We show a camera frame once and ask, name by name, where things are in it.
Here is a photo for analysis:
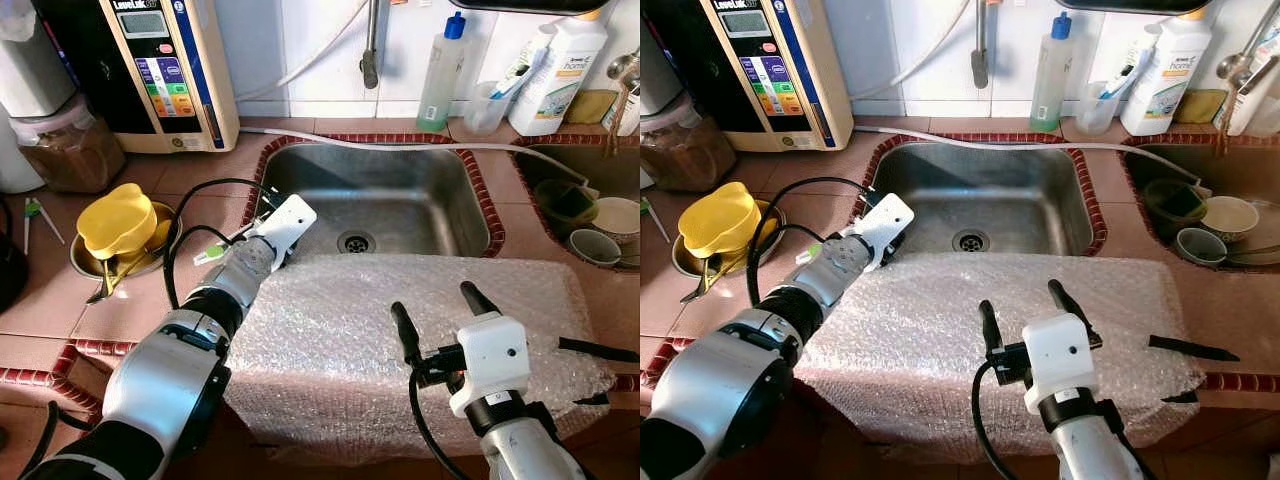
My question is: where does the beige water ioniser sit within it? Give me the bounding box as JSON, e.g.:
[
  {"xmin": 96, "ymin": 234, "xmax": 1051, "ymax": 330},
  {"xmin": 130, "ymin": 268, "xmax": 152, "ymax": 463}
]
[
  {"xmin": 700, "ymin": 0, "xmax": 854, "ymax": 153},
  {"xmin": 95, "ymin": 0, "xmax": 241, "ymax": 154}
]

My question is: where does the dark hanging tray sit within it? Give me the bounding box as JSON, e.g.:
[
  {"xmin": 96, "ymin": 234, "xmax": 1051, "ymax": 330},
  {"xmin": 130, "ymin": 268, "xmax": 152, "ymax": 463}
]
[
  {"xmin": 450, "ymin": 0, "xmax": 621, "ymax": 16},
  {"xmin": 1055, "ymin": 0, "xmax": 1221, "ymax": 16}
]

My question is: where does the black tape strip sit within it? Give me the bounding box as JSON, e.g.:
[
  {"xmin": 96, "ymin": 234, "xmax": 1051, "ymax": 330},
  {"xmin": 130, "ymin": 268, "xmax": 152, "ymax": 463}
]
[
  {"xmin": 557, "ymin": 337, "xmax": 640, "ymax": 363},
  {"xmin": 1148, "ymin": 335, "xmax": 1241, "ymax": 363}
]

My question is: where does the metal tap lever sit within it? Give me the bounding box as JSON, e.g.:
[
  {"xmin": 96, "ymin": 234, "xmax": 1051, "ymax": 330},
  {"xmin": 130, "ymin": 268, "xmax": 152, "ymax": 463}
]
[
  {"xmin": 360, "ymin": 0, "xmax": 383, "ymax": 91},
  {"xmin": 970, "ymin": 0, "xmax": 993, "ymax": 91}
]

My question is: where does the white detergent bottle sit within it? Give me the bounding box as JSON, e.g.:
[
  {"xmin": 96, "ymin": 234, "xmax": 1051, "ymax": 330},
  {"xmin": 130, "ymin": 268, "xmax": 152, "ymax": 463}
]
[
  {"xmin": 1120, "ymin": 10, "xmax": 1214, "ymax": 137},
  {"xmin": 507, "ymin": 10, "xmax": 609, "ymax": 137}
]

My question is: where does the steel sink basin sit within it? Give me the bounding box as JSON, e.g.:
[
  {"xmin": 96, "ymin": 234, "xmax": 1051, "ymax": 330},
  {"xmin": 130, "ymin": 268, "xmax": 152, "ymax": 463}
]
[
  {"xmin": 860, "ymin": 135, "xmax": 1109, "ymax": 257},
  {"xmin": 245, "ymin": 135, "xmax": 506, "ymax": 259},
  {"xmin": 1118, "ymin": 135, "xmax": 1280, "ymax": 271},
  {"xmin": 512, "ymin": 135, "xmax": 640, "ymax": 273}
]

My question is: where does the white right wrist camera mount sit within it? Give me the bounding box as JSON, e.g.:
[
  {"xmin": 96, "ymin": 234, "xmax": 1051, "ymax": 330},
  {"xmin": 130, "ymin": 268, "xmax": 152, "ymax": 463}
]
[
  {"xmin": 1022, "ymin": 312, "xmax": 1099, "ymax": 416},
  {"xmin": 448, "ymin": 312, "xmax": 531, "ymax": 419}
]

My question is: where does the white plastic jug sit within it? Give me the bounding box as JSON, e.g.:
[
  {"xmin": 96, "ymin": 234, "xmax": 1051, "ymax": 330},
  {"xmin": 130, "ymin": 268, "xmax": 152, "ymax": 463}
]
[
  {"xmin": 640, "ymin": 0, "xmax": 683, "ymax": 116},
  {"xmin": 0, "ymin": 0, "xmax": 79, "ymax": 119}
]

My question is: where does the clear bottle with blue cap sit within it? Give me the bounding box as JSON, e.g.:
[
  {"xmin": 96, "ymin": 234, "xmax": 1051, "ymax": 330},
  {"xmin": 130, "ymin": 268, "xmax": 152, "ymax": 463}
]
[
  {"xmin": 415, "ymin": 12, "xmax": 471, "ymax": 133},
  {"xmin": 1030, "ymin": 12, "xmax": 1076, "ymax": 133}
]

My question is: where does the white jar with green lid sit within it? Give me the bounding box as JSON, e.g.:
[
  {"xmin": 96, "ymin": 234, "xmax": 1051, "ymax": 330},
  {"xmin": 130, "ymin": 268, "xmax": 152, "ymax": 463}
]
[{"xmin": 0, "ymin": 120, "xmax": 46, "ymax": 196}]

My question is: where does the white plastic hose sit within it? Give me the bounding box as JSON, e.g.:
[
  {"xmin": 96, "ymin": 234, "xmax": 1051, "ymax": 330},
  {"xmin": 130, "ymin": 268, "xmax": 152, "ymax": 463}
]
[
  {"xmin": 853, "ymin": 127, "xmax": 1201, "ymax": 186},
  {"xmin": 238, "ymin": 127, "xmax": 591, "ymax": 188}
]

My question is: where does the dark green bowl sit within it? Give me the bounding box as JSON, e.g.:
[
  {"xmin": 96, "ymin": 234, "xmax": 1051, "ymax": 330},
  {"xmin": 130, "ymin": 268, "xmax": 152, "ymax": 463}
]
[
  {"xmin": 1143, "ymin": 178, "xmax": 1209, "ymax": 236},
  {"xmin": 532, "ymin": 178, "xmax": 601, "ymax": 236}
]

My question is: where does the white bowl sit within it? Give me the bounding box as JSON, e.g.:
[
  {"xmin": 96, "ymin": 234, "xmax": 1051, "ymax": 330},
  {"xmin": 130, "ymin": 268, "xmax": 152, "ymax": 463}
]
[
  {"xmin": 590, "ymin": 197, "xmax": 640, "ymax": 246},
  {"xmin": 1198, "ymin": 195, "xmax": 1261, "ymax": 243}
]

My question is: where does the round steel bowl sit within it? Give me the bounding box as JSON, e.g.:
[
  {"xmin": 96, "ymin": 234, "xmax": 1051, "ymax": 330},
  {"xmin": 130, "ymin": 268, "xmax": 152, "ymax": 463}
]
[
  {"xmin": 68, "ymin": 200, "xmax": 183, "ymax": 281},
  {"xmin": 670, "ymin": 200, "xmax": 786, "ymax": 279}
]

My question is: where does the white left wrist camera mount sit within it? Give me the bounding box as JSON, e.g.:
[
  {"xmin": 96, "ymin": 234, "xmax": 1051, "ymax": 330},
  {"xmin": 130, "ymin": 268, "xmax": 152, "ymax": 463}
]
[
  {"xmin": 250, "ymin": 194, "xmax": 318, "ymax": 269},
  {"xmin": 850, "ymin": 193, "xmax": 916, "ymax": 269}
]

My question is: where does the clear jar of brown powder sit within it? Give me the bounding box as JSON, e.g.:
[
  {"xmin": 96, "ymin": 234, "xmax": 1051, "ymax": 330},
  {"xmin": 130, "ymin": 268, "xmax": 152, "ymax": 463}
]
[
  {"xmin": 640, "ymin": 92, "xmax": 736, "ymax": 193},
  {"xmin": 12, "ymin": 95, "xmax": 126, "ymax": 194}
]

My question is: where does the clear plastic cup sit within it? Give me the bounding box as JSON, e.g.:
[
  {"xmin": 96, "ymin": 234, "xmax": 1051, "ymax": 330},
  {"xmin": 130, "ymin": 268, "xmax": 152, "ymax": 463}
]
[
  {"xmin": 1075, "ymin": 80, "xmax": 1123, "ymax": 136},
  {"xmin": 462, "ymin": 80, "xmax": 513, "ymax": 136}
]

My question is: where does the yellow sponge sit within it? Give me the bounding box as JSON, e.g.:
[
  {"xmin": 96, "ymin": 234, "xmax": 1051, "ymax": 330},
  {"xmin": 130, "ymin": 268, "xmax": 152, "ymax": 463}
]
[
  {"xmin": 562, "ymin": 90, "xmax": 621, "ymax": 126},
  {"xmin": 1172, "ymin": 90, "xmax": 1229, "ymax": 126}
]

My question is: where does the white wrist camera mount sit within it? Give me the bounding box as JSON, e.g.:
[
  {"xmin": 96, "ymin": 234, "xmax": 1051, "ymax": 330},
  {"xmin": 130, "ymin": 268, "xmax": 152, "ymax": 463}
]
[
  {"xmin": 250, "ymin": 194, "xmax": 318, "ymax": 269},
  {"xmin": 850, "ymin": 193, "xmax": 916, "ymax": 269},
  {"xmin": 1022, "ymin": 312, "xmax": 1099, "ymax": 416},
  {"xmin": 448, "ymin": 312, "xmax": 531, "ymax": 419}
]

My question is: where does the small green handled tool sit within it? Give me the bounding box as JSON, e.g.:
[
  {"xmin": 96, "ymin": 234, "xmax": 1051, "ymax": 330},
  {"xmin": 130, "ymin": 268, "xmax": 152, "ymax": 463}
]
[
  {"xmin": 640, "ymin": 197, "xmax": 669, "ymax": 244},
  {"xmin": 22, "ymin": 197, "xmax": 66, "ymax": 256}
]

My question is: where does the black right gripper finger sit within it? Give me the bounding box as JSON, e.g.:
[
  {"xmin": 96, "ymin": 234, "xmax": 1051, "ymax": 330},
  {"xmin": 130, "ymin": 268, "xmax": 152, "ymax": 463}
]
[
  {"xmin": 977, "ymin": 297, "xmax": 1008, "ymax": 368},
  {"xmin": 1046, "ymin": 278, "xmax": 1105, "ymax": 351},
  {"xmin": 389, "ymin": 299, "xmax": 425, "ymax": 371},
  {"xmin": 459, "ymin": 280, "xmax": 503, "ymax": 321}
]

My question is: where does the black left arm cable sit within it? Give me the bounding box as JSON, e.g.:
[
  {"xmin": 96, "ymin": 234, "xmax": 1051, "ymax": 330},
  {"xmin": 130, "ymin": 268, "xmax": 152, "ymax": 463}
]
[
  {"xmin": 163, "ymin": 177, "xmax": 284, "ymax": 307},
  {"xmin": 750, "ymin": 222, "xmax": 843, "ymax": 303},
  {"xmin": 168, "ymin": 224, "xmax": 243, "ymax": 307},
  {"xmin": 743, "ymin": 176, "xmax": 873, "ymax": 307}
]

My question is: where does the white plastic bottle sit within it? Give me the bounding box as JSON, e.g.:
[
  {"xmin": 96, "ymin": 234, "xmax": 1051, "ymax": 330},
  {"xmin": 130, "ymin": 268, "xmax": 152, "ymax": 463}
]
[
  {"xmin": 1228, "ymin": 40, "xmax": 1280, "ymax": 138},
  {"xmin": 615, "ymin": 60, "xmax": 640, "ymax": 136}
]

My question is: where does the small grey cup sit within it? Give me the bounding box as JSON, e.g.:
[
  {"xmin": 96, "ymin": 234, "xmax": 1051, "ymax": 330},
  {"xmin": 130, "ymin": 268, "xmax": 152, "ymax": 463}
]
[
  {"xmin": 1175, "ymin": 227, "xmax": 1229, "ymax": 268},
  {"xmin": 568, "ymin": 228, "xmax": 623, "ymax": 268}
]

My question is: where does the white and blue toothbrush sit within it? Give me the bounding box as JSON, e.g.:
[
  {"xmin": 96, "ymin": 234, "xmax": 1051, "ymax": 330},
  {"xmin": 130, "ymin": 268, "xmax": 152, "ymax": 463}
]
[
  {"xmin": 1100, "ymin": 48, "xmax": 1156, "ymax": 101},
  {"xmin": 490, "ymin": 45, "xmax": 551, "ymax": 101}
]

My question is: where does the yellow plastic strainer bowl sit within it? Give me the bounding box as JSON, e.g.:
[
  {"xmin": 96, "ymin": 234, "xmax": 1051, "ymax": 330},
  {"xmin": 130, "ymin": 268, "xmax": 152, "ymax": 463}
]
[
  {"xmin": 77, "ymin": 183, "xmax": 173, "ymax": 263},
  {"xmin": 678, "ymin": 182, "xmax": 776, "ymax": 261}
]

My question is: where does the thin white tap hose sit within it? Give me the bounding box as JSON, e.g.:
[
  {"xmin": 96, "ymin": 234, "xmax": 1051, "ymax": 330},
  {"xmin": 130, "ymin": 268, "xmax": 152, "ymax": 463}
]
[
  {"xmin": 850, "ymin": 0, "xmax": 976, "ymax": 101},
  {"xmin": 235, "ymin": 0, "xmax": 371, "ymax": 101}
]

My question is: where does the clear bubble wrap sheet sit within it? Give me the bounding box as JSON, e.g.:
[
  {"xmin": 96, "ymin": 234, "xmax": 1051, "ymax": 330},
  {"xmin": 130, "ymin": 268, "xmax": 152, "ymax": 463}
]
[
  {"xmin": 795, "ymin": 252, "xmax": 1206, "ymax": 463},
  {"xmin": 222, "ymin": 252, "xmax": 619, "ymax": 466}
]

